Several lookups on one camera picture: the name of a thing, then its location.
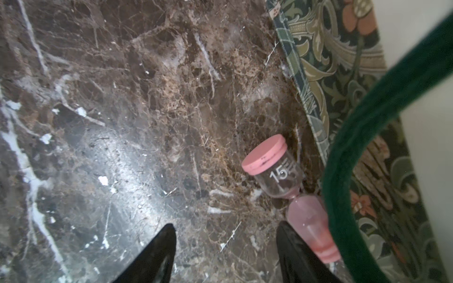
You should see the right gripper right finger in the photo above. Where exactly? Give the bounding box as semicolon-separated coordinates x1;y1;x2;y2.
276;221;340;283

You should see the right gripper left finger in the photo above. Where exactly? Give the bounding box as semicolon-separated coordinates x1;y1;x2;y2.
113;224;177;283

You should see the pink hourglass top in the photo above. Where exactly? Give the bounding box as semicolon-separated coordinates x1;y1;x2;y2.
241;134;341;264

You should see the cream canvas tote bag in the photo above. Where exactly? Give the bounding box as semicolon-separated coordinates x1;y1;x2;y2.
266;1;453;283

